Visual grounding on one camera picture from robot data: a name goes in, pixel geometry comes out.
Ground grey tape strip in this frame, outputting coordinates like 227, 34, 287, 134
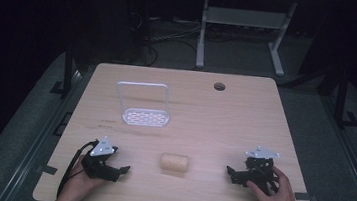
38, 163, 59, 176
293, 190, 320, 201

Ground white metal desk frame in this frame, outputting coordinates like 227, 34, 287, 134
194, 0, 299, 79

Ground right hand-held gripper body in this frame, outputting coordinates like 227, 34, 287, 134
239, 144, 285, 198

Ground white perforated sponge rack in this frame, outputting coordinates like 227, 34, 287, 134
112, 78, 175, 130

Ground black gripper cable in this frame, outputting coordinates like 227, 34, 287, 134
56, 137, 100, 201

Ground round table cable hole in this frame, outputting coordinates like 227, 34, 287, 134
213, 81, 227, 92

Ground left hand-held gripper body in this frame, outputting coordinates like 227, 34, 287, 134
79, 133, 122, 182

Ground bundle of floor cables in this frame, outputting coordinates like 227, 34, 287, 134
124, 9, 206, 72

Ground person's left hand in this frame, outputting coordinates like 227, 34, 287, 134
52, 152, 112, 201

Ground black metal stand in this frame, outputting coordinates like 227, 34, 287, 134
330, 65, 357, 131
49, 45, 82, 99

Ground beige sponge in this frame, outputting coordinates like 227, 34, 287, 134
159, 151, 191, 174

